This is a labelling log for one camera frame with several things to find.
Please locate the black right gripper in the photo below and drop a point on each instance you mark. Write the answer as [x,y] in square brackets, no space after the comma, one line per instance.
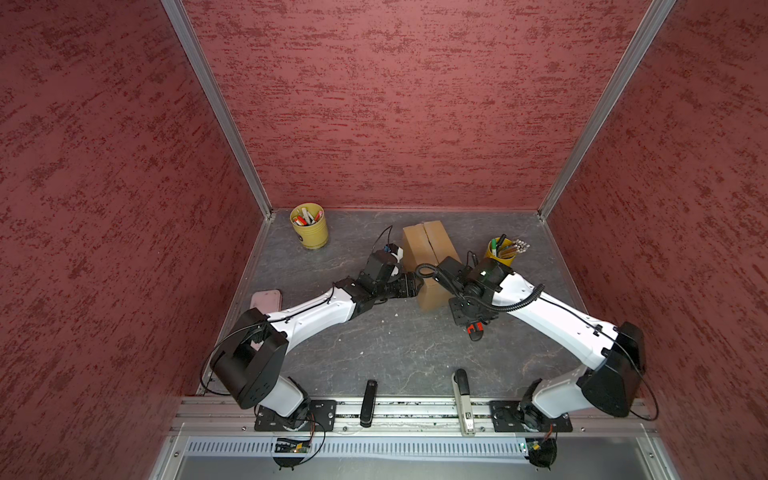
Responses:
[464,320]

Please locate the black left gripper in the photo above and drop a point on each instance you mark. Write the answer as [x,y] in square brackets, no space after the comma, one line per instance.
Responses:
[408,287]

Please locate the red black utility knife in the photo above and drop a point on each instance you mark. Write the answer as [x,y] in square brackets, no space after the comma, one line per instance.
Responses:
[475,331]

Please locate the brown cardboard express box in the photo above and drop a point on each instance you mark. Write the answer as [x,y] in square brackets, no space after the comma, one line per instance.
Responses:
[428,242]

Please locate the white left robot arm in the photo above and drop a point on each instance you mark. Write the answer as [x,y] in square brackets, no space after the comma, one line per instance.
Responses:
[249,359]

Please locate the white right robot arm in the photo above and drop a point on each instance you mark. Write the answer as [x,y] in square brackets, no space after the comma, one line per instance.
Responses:
[612,358]

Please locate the yellow pencil cup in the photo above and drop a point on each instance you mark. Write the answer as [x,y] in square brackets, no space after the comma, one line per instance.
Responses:
[493,248]

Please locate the coloured pencils bundle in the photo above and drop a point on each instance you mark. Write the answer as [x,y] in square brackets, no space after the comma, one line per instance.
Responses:
[513,249]

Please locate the yellow-green pen holder cup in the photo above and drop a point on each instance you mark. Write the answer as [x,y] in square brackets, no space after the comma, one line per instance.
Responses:
[310,225]

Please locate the pink flat case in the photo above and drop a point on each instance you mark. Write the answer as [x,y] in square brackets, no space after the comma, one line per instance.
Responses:
[267,302]

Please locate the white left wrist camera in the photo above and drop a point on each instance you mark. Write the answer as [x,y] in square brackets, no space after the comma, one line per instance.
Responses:
[396,251]

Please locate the silver latch with black handle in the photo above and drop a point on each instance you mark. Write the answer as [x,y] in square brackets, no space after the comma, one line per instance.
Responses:
[463,402]

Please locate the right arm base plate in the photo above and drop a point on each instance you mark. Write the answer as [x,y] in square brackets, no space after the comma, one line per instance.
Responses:
[511,417]

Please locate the black handle on rail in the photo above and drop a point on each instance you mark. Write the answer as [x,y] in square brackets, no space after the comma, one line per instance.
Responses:
[368,404]

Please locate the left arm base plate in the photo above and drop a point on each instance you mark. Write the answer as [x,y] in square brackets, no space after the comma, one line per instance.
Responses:
[320,414]

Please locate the right circuit board with wires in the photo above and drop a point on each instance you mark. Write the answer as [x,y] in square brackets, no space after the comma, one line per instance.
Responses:
[542,453]

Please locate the circuit board with wires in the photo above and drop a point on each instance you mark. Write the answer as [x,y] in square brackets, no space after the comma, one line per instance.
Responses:
[542,453]
[290,453]

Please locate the left circuit board with wires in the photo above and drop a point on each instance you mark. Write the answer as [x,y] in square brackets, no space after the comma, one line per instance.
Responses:
[290,453]

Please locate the aluminium front rail frame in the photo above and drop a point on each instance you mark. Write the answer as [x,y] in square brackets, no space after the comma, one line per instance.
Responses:
[408,428]

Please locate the aluminium corner post right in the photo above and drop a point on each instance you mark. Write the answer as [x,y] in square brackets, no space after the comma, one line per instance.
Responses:
[643,37]

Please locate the aluminium corner post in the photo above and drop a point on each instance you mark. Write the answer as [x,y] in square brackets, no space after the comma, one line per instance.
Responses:
[183,28]
[643,37]

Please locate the aluminium corner post left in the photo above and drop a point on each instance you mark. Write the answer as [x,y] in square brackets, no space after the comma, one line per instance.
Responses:
[183,28]

